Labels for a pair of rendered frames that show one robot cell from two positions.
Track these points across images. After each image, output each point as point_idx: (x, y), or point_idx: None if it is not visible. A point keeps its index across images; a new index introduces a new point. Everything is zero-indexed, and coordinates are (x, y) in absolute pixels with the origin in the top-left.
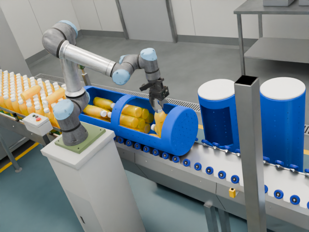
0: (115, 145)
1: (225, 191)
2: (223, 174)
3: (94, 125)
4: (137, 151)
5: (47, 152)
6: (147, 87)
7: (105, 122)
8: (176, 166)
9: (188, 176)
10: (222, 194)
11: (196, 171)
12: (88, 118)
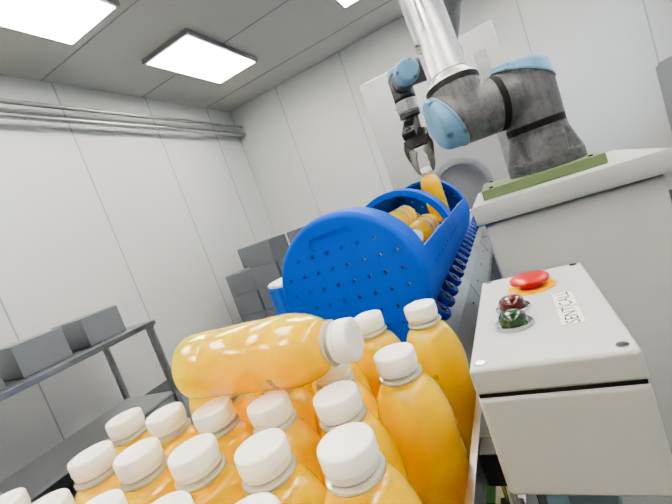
0: (463, 300)
1: (485, 244)
2: (472, 225)
3: (483, 186)
4: (467, 275)
5: (650, 149)
6: (417, 125)
7: (447, 221)
8: (475, 252)
9: (481, 255)
10: (488, 249)
11: (474, 242)
12: (438, 237)
